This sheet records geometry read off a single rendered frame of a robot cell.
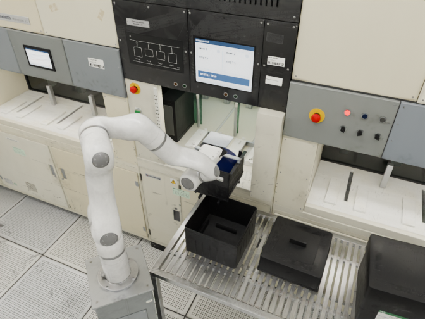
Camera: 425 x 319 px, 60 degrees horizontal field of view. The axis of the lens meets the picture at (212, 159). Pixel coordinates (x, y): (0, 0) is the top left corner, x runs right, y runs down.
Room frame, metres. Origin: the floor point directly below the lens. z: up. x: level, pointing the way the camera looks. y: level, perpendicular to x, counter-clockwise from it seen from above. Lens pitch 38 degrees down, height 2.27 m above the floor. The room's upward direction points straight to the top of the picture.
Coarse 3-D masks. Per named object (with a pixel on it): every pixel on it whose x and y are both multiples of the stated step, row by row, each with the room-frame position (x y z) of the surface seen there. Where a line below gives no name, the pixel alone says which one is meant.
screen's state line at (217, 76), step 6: (198, 72) 1.63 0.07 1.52; (204, 72) 1.62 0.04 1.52; (210, 72) 1.60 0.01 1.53; (210, 78) 1.60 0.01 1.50; (216, 78) 1.59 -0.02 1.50; (222, 78) 1.58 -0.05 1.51; (228, 78) 1.57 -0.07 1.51; (234, 78) 1.55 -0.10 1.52; (240, 78) 1.54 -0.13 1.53; (240, 84) 1.54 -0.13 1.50; (246, 84) 1.53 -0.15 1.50
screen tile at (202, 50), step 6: (198, 48) 1.63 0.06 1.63; (204, 48) 1.61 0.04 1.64; (210, 48) 1.60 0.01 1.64; (216, 48) 1.59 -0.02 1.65; (198, 54) 1.63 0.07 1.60; (204, 54) 1.61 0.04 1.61; (210, 54) 1.60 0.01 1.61; (216, 54) 1.59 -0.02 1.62; (222, 54) 1.58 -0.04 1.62; (198, 60) 1.63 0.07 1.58; (204, 60) 1.61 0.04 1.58; (216, 60) 1.59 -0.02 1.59; (198, 66) 1.63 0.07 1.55; (204, 66) 1.61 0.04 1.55; (210, 66) 1.60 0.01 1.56; (216, 66) 1.59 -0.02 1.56
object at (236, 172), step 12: (216, 132) 1.48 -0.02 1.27; (216, 144) 1.38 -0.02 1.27; (228, 144) 1.39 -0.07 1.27; (228, 156) 1.39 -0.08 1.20; (240, 156) 1.42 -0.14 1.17; (240, 168) 1.43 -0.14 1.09; (216, 180) 1.31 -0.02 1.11; (228, 180) 1.29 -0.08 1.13; (204, 192) 1.33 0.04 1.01; (216, 192) 1.31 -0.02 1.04; (228, 192) 1.28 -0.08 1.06
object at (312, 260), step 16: (288, 224) 1.26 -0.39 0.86; (304, 224) 1.26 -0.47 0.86; (272, 240) 1.16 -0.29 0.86; (288, 240) 1.16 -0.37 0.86; (304, 240) 1.16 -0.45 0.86; (320, 240) 1.16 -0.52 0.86; (272, 256) 1.07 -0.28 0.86; (288, 256) 1.06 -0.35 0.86; (304, 256) 1.06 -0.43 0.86; (320, 256) 1.07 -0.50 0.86; (272, 272) 1.04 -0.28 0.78; (288, 272) 1.01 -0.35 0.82; (304, 272) 0.98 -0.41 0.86; (320, 272) 0.98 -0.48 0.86
